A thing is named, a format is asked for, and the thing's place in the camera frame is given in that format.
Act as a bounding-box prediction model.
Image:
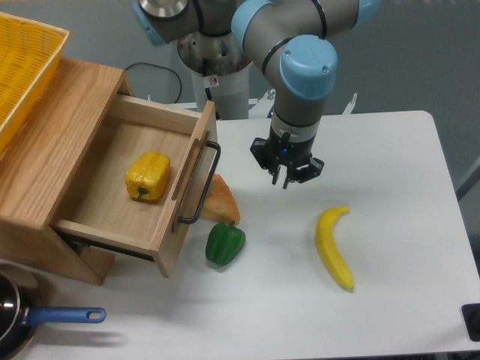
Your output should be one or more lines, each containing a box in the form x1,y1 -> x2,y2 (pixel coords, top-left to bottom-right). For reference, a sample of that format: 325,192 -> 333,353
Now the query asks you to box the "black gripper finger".
250,137 -> 280,185
283,157 -> 325,189

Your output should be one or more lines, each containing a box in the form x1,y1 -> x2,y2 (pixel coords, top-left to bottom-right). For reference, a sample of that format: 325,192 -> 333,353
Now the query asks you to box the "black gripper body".
267,119 -> 317,167

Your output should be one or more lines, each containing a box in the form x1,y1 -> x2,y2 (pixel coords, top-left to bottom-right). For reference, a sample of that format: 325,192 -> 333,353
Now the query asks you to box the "wooden top drawer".
52,95 -> 221,278

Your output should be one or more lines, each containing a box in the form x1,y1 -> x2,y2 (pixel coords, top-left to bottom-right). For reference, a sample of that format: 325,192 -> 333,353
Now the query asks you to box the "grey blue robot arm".
133,1 -> 379,184

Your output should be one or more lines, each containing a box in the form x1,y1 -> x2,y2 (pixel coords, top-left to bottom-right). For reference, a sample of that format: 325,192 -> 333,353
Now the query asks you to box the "wooden drawer cabinet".
1,58 -> 133,285

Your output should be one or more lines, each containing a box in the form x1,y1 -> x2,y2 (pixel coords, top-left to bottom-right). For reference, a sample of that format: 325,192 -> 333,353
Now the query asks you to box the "toy pastry bread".
200,174 -> 241,225

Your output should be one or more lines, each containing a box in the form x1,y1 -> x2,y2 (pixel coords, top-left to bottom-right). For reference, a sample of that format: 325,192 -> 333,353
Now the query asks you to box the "yellow banana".
315,205 -> 355,291

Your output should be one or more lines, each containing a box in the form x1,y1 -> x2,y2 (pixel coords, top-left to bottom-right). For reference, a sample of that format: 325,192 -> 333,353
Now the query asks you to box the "green bell pepper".
205,223 -> 246,266

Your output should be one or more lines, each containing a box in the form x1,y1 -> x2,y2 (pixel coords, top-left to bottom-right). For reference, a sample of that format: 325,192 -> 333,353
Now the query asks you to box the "yellow bell pepper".
124,151 -> 170,201

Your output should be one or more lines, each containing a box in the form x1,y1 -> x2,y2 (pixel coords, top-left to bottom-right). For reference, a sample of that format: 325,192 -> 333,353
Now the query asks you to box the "black corner object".
461,303 -> 480,342

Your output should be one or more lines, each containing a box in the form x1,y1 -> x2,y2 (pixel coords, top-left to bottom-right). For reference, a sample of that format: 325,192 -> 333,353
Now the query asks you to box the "yellow plastic basket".
1,12 -> 70,151

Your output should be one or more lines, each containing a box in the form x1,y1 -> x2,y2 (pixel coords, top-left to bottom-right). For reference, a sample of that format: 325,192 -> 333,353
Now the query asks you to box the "white metal base frame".
148,89 -> 359,122

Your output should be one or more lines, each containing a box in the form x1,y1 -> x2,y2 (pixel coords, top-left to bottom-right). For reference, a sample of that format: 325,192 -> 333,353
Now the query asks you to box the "black cable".
124,61 -> 183,104

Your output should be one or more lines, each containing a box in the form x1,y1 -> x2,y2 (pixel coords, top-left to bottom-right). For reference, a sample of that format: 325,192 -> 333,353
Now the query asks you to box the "black pan blue handle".
1,270 -> 107,359

